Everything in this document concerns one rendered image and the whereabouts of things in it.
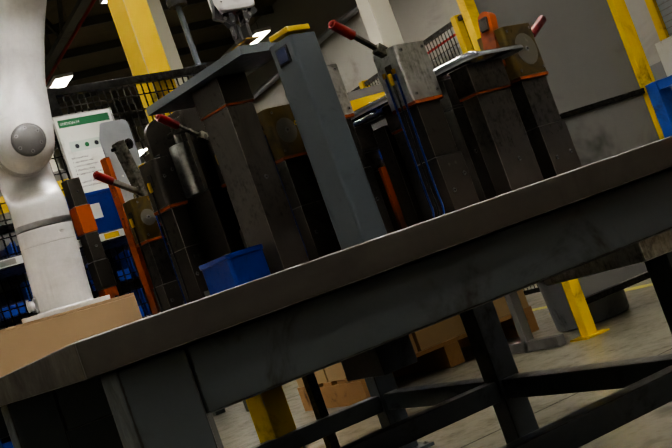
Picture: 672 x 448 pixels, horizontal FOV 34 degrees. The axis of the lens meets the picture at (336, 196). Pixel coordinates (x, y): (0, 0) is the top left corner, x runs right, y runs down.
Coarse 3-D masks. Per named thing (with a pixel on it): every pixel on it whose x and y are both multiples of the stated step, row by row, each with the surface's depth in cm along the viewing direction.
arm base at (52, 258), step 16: (64, 224) 235; (32, 240) 232; (48, 240) 232; (64, 240) 234; (32, 256) 233; (48, 256) 232; (64, 256) 233; (80, 256) 238; (32, 272) 233; (48, 272) 232; (64, 272) 233; (80, 272) 236; (32, 288) 234; (48, 288) 232; (64, 288) 232; (80, 288) 234; (32, 304) 234; (48, 304) 232; (64, 304) 232; (80, 304) 230; (32, 320) 230
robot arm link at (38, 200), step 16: (0, 176) 241; (16, 176) 239; (32, 176) 241; (48, 176) 244; (16, 192) 239; (32, 192) 237; (48, 192) 237; (16, 208) 234; (32, 208) 233; (48, 208) 233; (64, 208) 237; (16, 224) 234; (32, 224) 232; (48, 224) 233
